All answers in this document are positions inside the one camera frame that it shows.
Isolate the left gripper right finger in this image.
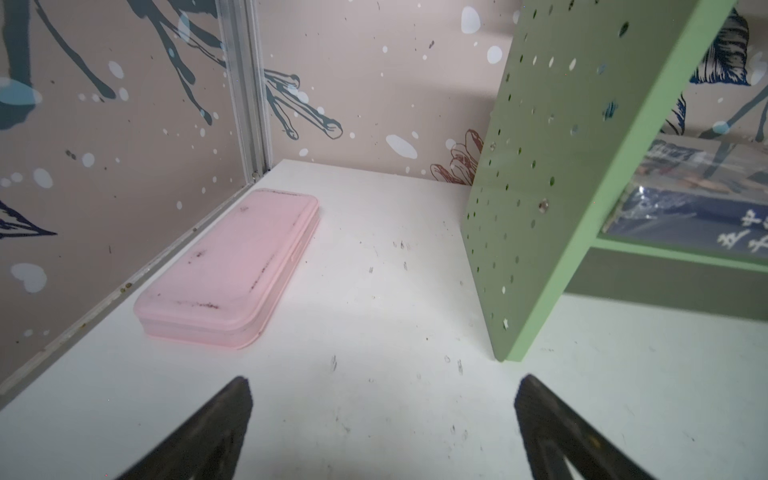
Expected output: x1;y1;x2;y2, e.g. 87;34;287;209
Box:
514;375;652;479

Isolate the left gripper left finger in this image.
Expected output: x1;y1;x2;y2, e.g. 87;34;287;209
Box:
120;376;253;479

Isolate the illustrated Chinese history book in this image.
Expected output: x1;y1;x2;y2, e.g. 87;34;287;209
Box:
602;134;767;260

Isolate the pink pencil case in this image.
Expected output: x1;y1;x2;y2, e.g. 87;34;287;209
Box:
134;189;320;349

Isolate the green wooden shelf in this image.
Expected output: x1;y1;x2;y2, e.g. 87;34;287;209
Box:
461;1;767;361

